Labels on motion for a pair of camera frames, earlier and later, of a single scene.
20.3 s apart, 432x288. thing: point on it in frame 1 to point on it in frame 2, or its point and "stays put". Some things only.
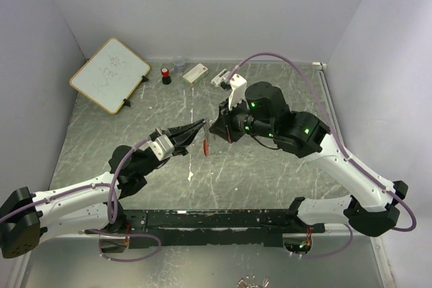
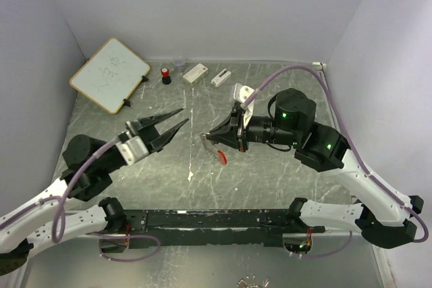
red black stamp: [166, 79] stays put
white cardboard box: [196, 75] stays put
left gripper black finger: [175, 131] to [148, 122]
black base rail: [208, 227] stays put
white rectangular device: [221, 77] stays put
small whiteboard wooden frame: [110, 75] stays put
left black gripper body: [165, 133] to [146, 135]
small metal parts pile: [250, 282] stays put
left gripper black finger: [180, 146] to [163, 140]
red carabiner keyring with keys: [208, 139] to [221, 157]
